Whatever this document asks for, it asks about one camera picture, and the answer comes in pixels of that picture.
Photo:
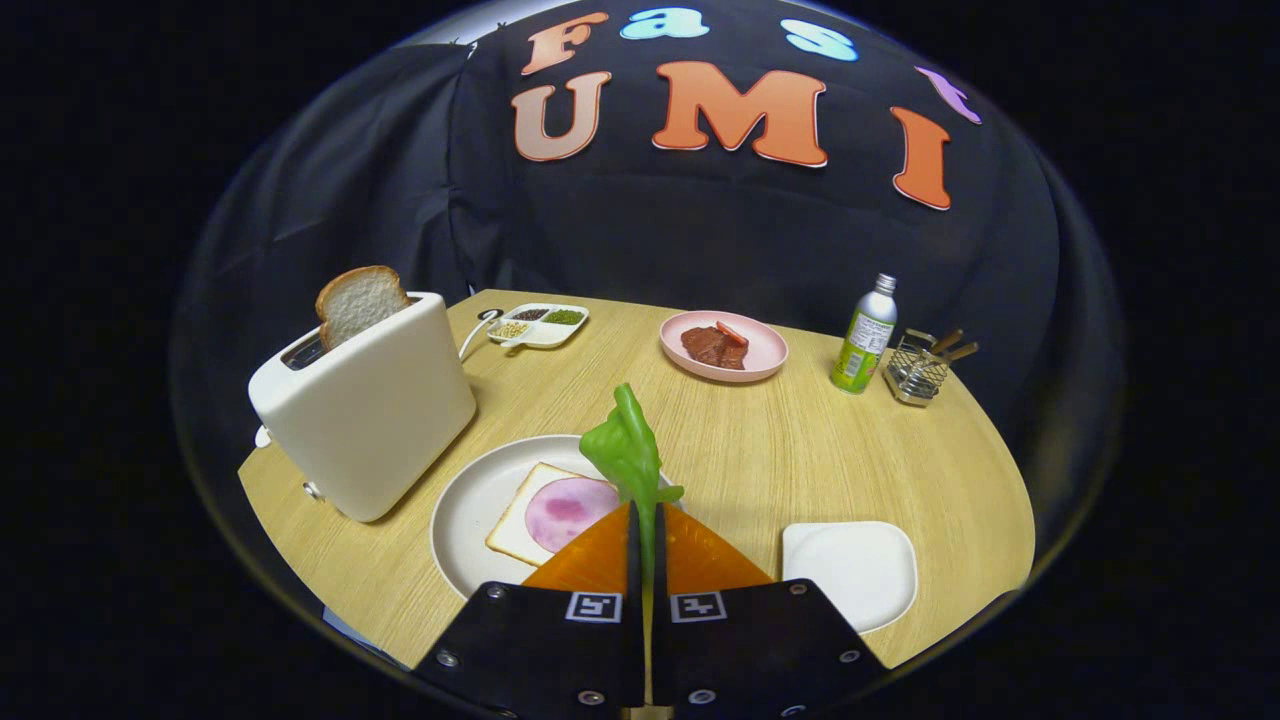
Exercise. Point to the red sausage piece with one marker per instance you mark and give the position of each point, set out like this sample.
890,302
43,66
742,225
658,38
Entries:
732,334

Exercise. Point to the green lettuce leaf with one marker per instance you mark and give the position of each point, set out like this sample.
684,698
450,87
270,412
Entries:
628,450

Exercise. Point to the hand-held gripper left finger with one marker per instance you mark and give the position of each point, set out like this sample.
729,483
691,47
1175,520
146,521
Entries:
540,650

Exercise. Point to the white sandwich bread slice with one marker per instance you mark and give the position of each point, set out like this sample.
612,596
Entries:
512,530

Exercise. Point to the pink ham slice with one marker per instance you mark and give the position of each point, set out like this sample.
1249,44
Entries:
565,510

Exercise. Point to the white divided dish of beans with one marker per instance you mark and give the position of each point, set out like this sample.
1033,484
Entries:
540,328

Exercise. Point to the black backdrop cloth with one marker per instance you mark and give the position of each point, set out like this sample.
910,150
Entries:
700,240

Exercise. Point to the large white round plate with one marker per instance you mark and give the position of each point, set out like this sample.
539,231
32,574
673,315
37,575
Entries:
475,500

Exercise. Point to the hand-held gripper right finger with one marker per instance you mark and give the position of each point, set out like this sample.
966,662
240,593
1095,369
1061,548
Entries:
760,650

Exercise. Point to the silver bottle with green label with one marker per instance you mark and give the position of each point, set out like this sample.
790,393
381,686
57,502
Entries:
862,345

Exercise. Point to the white toaster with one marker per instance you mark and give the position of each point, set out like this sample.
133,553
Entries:
370,420

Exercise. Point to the pink plate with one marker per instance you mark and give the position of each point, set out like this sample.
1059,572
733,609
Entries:
765,350

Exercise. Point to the brown meat slice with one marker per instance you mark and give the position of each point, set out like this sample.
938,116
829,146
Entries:
705,347

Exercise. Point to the small white square plate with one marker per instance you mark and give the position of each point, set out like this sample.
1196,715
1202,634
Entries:
850,570

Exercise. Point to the toasted bread slice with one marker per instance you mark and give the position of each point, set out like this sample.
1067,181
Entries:
360,300

